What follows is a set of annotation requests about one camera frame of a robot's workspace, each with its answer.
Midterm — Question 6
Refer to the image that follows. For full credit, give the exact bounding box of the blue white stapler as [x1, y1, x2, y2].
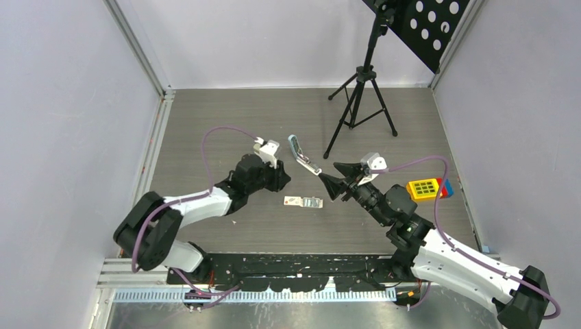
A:
[288, 134, 322, 175]

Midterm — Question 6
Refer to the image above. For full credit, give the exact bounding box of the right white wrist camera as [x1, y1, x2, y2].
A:
[360, 152, 388, 175]

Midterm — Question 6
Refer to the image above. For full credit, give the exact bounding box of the aluminium frame rail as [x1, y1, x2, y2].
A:
[103, 0, 176, 101]

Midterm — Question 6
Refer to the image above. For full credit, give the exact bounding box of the black perforated panel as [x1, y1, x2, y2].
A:
[363, 0, 470, 74]

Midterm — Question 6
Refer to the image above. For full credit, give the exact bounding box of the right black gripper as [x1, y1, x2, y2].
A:
[319, 162, 391, 227]

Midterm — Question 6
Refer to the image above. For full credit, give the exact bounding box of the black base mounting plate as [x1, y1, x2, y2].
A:
[166, 253, 428, 293]

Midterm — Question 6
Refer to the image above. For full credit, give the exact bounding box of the black tripod stand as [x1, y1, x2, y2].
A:
[323, 1, 398, 159]

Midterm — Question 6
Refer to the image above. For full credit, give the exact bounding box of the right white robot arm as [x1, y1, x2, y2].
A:
[318, 162, 550, 328]

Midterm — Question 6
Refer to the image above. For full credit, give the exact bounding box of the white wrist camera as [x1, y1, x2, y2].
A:
[253, 137, 280, 169]
[360, 152, 388, 175]

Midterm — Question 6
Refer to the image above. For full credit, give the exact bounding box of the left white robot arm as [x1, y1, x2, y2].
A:
[113, 154, 291, 284]

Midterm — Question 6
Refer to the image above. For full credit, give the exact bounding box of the white staple box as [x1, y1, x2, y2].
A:
[283, 196, 323, 208]

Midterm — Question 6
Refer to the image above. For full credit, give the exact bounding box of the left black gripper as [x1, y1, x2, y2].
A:
[246, 157, 289, 195]

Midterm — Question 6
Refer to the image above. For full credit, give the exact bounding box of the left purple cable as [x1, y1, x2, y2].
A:
[132, 127, 264, 274]

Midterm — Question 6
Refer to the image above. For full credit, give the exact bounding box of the colourful block toy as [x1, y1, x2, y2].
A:
[406, 178, 454, 202]

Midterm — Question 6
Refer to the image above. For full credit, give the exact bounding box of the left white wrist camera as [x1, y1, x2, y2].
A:
[253, 137, 280, 169]

